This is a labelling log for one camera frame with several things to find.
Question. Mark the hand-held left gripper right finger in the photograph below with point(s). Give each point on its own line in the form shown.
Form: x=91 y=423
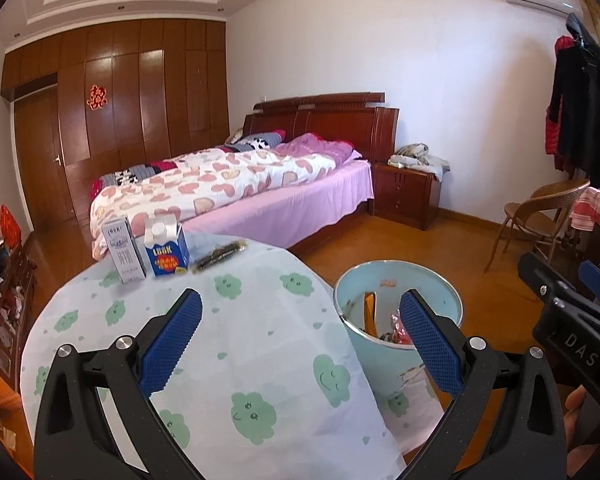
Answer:
x=430 y=340

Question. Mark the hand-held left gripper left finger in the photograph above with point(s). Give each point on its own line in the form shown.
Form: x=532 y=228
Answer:
x=172 y=345

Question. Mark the red plastic bag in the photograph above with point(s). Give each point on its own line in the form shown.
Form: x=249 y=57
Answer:
x=399 y=327

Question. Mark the orange foil packet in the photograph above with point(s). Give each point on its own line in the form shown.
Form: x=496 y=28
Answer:
x=370 y=310

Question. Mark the light blue bucket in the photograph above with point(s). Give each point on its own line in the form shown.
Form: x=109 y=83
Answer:
x=360 y=282

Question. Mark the person's right hand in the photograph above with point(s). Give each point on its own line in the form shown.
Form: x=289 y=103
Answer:
x=575 y=420

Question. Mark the striped towel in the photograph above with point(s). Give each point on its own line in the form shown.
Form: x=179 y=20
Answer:
x=592 y=207

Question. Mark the wicker chair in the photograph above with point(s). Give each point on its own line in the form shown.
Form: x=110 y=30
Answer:
x=530 y=210

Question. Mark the blue milk carton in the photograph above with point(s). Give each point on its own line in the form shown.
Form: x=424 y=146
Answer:
x=165 y=255

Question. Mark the dark foil packet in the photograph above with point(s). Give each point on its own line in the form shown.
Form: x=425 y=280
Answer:
x=215 y=257

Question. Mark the white milk carton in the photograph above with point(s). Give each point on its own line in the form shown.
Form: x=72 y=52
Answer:
x=122 y=255

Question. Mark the wooden nightstand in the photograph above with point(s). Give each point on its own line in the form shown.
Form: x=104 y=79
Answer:
x=405 y=195

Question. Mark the red hanging garment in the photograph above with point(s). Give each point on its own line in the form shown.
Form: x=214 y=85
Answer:
x=551 y=135

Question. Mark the wooden sideboard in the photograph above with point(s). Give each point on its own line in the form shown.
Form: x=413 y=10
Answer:
x=20 y=280

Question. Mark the heart print duvet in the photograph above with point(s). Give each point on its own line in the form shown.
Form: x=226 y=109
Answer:
x=220 y=175

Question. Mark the pile of clothes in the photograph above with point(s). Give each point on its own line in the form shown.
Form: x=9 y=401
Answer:
x=420 y=157

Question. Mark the black hanging coat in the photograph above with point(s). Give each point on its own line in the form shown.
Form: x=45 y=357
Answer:
x=585 y=100

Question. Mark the pink bed sheet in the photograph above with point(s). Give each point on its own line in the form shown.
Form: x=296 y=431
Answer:
x=300 y=200

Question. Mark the red gift bag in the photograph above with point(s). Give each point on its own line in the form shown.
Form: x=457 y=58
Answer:
x=10 y=225

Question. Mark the purple quilt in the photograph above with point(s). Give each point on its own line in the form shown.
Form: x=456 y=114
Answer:
x=315 y=147

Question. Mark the wooden door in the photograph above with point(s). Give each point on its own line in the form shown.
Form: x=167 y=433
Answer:
x=40 y=160

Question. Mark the wooden bed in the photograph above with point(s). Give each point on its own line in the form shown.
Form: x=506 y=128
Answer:
x=330 y=120

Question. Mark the wooden wardrobe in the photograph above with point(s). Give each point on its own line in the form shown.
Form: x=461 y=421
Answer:
x=145 y=100

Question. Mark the red paper decoration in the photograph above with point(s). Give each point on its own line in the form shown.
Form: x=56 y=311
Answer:
x=96 y=97

